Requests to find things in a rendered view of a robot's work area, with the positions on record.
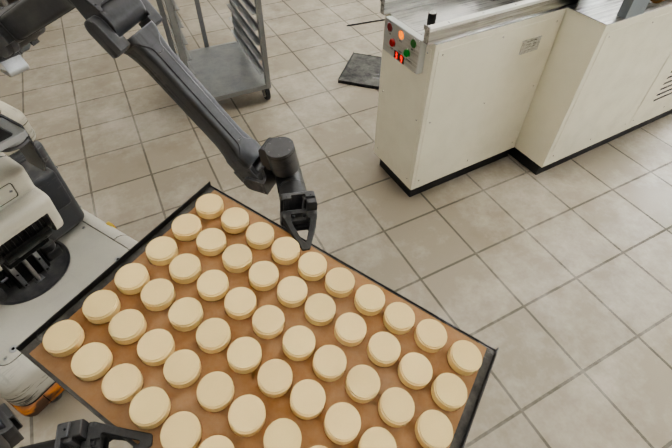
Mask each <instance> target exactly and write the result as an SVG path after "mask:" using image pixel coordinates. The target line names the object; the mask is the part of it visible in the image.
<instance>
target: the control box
mask: <svg viewBox="0 0 672 448"><path fill-rule="evenodd" d="M388 23H390V24H391V26H392V30H391V31H389V30H388V28H387V25H388ZM399 31H402V32H403V36H404V37H403V39H400V38H399ZM390 39H394V41H395V45H394V46H393V47H391V46H390V44H389V41H390ZM412 39H413V40H415V42H416V47H415V48H412V46H411V40H412ZM423 39H424V36H422V35H421V34H419V33H418V32H416V31H415V30H413V29H412V28H410V27H409V26H407V25H406V24H404V23H403V22H401V21H400V20H398V19H397V18H395V17H394V16H392V15H391V16H386V19H385V31H384V42H383V49H384V50H385V51H386V52H388V53H389V54H390V55H392V56H393V57H394V58H395V52H397V53H396V55H397V59H396V58H395V59H396V60H398V61H399V62H400V61H401V60H400V56H402V57H401V59H402V62H400V63H402V64H403V65H405V66H406V67H407V68H408V69H410V70H411V71H412V72H414V73H415V74H416V75H417V74H420V73H422V72H423V65H424V59H425V53H426V47H427V44H425V43H424V42H423ZM405 49H407V50H408V51H409V57H405V56H404V54H403V52H404V50H405Z"/></svg>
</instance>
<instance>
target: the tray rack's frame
mask: <svg viewBox="0 0 672 448"><path fill-rule="evenodd" d="M156 2H157V6H158V9H159V13H160V15H161V16H162V18H163V19H162V23H163V26H164V30H165V33H166V37H167V40H168V44H169V47H170V48H171V49H172V50H173V52H174V53H175V54H176V55H177V56H178V57H179V55H178V53H176V51H175V47H174V43H173V40H172V36H171V33H170V29H169V25H168V22H167V18H166V15H165V11H164V7H163V4H162V0H156ZM194 2H195V6H196V10H197V15H198V19H199V24H200V28H201V33H202V37H203V41H204V46H205V47H204V48H199V49H194V50H189V51H188V52H189V54H190V56H191V58H192V60H189V61H190V63H191V65H192V67H193V69H194V71H195V73H196V75H194V76H195V77H196V78H197V79H198V80H199V81H200V82H201V84H202V85H203V86H204V87H205V88H206V89H207V90H208V92H209V93H210V94H211V95H212V96H213V97H214V98H215V100H216V101H220V100H224V99H228V98H232V97H236V96H240V95H244V94H249V93H253V92H257V91H261V90H262V93H263V95H264V96H265V92H264V90H265V89H267V87H266V84H265V80H264V74H261V75H260V73H259V72H258V70H257V69H256V67H255V66H254V64H253V63H252V62H251V60H250V59H249V57H248V56H247V54H246V53H245V51H244V50H243V48H242V47H241V45H240V44H239V42H238V41H237V39H236V41H233V42H228V43H223V44H218V45H213V46H209V43H208V39H207V34H206V30H205V25H204V20H203V16H202V11H201V7H200V2H199V0H194ZM179 58H180V57H179Z"/></svg>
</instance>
